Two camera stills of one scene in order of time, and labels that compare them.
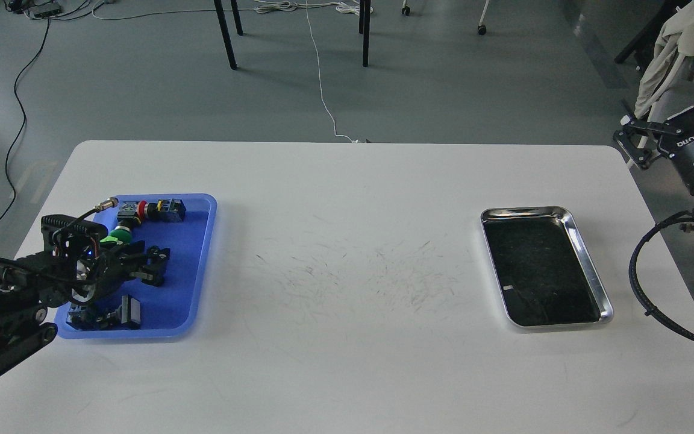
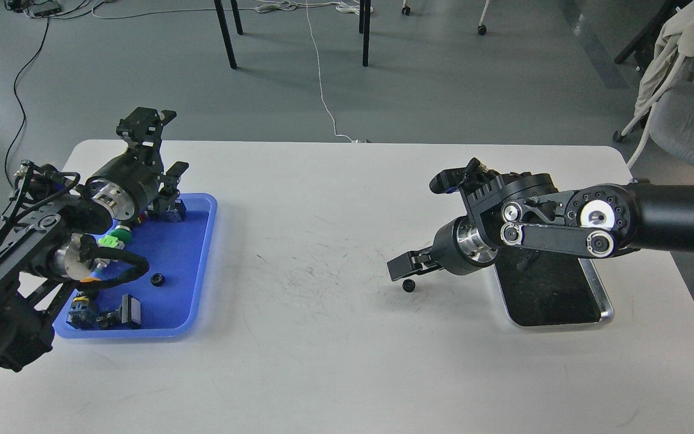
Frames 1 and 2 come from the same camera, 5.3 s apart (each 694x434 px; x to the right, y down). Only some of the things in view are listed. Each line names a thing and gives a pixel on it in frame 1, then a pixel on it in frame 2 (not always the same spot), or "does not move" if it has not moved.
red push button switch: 172,210 does not move
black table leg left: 225,34 does not move
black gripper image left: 95,269 to 126,186
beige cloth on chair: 681,37 does not move
